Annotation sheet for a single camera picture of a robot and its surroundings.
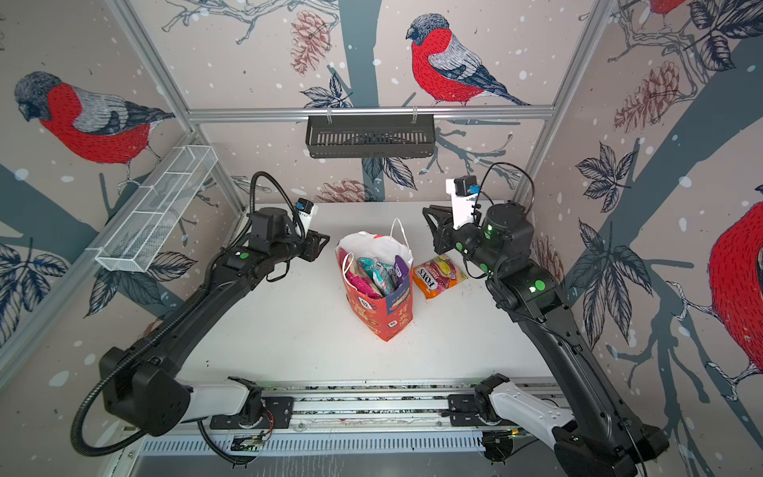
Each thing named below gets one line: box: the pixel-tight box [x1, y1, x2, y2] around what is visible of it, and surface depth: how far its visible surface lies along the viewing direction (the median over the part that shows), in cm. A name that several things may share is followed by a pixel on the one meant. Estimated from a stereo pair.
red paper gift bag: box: [334, 217, 415, 343], surface depth 81 cm
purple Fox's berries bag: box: [393, 255, 411, 287], surface depth 82 cm
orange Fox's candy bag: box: [412, 254, 468, 301], surface depth 98 cm
